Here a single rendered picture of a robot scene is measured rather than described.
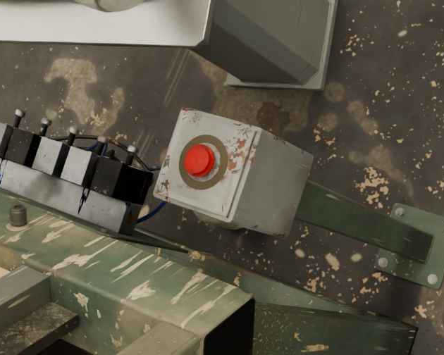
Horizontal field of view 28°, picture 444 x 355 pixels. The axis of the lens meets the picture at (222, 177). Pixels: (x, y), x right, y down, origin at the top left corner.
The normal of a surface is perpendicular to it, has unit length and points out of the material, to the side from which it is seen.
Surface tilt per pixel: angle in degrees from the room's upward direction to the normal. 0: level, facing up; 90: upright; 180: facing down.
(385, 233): 90
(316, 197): 90
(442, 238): 0
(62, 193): 0
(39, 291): 90
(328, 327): 90
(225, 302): 59
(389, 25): 0
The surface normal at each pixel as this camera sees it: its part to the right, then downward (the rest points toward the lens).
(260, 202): 0.83, 0.26
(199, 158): -0.47, -0.18
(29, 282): 0.04, -0.90
